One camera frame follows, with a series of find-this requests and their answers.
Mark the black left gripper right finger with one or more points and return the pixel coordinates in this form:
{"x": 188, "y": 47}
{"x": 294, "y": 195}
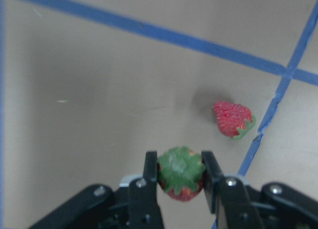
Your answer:
{"x": 228, "y": 198}

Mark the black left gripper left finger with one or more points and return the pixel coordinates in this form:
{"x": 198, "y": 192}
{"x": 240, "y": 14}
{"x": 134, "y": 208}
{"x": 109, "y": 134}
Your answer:
{"x": 143, "y": 209}

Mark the red strawberry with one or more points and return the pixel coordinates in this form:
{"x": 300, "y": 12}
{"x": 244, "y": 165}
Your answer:
{"x": 233, "y": 120}
{"x": 181, "y": 173}

